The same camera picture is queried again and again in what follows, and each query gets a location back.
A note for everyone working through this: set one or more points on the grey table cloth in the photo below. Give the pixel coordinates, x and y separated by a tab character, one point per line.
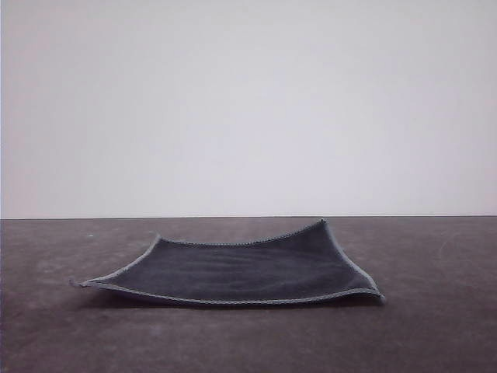
248	342

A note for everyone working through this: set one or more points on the purple towel with grey hem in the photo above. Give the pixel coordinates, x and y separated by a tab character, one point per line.
240	268

